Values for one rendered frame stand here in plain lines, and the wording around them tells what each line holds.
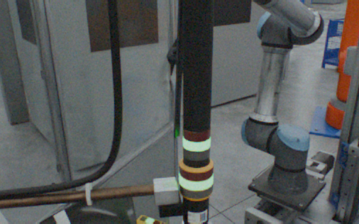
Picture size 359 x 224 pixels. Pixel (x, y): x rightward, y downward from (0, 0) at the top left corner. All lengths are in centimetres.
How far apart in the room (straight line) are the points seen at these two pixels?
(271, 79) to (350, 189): 49
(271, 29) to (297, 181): 56
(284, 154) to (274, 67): 32
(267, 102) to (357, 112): 31
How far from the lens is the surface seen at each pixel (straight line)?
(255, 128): 134
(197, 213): 45
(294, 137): 127
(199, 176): 42
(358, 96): 136
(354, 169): 135
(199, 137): 40
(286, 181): 134
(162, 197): 44
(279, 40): 128
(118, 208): 59
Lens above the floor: 180
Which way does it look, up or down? 22 degrees down
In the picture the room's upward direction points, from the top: 1 degrees counter-clockwise
